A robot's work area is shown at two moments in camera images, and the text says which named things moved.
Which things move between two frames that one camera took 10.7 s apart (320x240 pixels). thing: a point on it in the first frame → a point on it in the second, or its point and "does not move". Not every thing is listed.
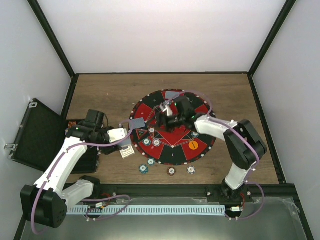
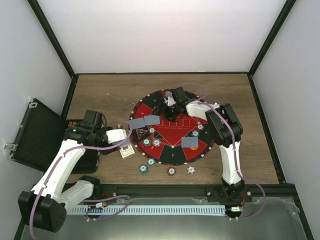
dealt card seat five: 172,94 does not move
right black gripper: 160,115 → 164,112
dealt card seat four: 135,123 does not move
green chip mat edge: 151,161 does not move
